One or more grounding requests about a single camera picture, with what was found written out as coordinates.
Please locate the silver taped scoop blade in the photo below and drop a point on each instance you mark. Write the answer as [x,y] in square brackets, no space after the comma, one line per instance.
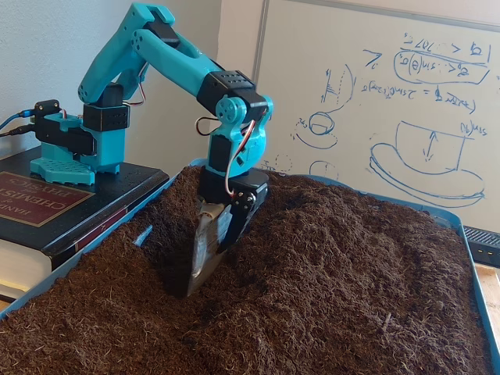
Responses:
[203,254]

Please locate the blue plastic tray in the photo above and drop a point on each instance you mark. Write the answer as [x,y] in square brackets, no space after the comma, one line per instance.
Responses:
[449,216]

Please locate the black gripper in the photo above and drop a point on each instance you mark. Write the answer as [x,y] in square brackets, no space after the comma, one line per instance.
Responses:
[217,187]

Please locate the whiteboard with blue drawings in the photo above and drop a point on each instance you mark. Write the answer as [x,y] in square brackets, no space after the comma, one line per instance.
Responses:
[390,117]

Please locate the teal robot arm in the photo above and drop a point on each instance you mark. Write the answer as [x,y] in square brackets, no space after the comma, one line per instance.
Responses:
[105,74]

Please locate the black grilled device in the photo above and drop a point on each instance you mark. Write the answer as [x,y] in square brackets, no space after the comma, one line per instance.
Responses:
[484,244]

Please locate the brown soil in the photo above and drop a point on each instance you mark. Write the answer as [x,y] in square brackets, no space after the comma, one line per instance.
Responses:
[332,281]

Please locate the black chemistry handbook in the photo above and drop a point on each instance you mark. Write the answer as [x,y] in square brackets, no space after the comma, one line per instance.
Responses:
[39,199]

